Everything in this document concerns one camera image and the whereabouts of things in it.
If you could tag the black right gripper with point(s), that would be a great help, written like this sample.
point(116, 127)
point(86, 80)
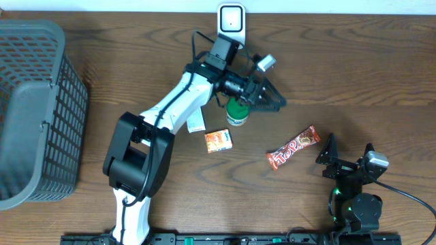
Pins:
point(340, 167)

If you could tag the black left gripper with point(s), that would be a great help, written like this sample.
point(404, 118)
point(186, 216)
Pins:
point(257, 92)

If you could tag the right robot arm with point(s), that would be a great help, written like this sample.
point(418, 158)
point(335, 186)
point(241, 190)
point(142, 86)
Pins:
point(353, 210)

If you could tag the small orange snack box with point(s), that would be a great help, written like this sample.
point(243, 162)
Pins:
point(218, 141)

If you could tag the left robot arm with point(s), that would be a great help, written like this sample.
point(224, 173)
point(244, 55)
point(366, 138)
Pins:
point(140, 150)

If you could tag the grey plastic mesh basket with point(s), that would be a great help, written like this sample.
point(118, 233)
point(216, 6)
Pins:
point(44, 107)

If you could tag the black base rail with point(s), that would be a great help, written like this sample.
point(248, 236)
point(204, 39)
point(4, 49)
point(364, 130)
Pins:
point(293, 238)

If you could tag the green lid white jar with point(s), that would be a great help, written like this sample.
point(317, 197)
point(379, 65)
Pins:
point(236, 113)

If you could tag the white barcode scanner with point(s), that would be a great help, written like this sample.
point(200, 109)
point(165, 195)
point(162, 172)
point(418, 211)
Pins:
point(231, 21)

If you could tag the white green medicine box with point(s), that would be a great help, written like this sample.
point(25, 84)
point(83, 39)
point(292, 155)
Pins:
point(195, 122)

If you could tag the red Top chocolate bar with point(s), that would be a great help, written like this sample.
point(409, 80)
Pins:
point(306, 138)

